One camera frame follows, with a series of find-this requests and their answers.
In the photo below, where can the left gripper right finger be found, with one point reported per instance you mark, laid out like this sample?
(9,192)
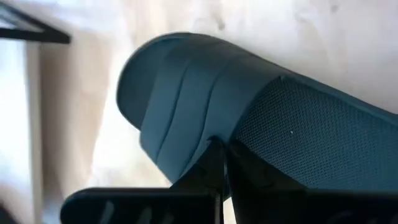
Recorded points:
(280,205)

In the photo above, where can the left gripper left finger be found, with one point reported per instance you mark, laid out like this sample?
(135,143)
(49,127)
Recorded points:
(186,205)

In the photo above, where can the black-framed wooden shelf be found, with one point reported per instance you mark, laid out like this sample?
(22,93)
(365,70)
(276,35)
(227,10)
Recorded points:
(46,35)

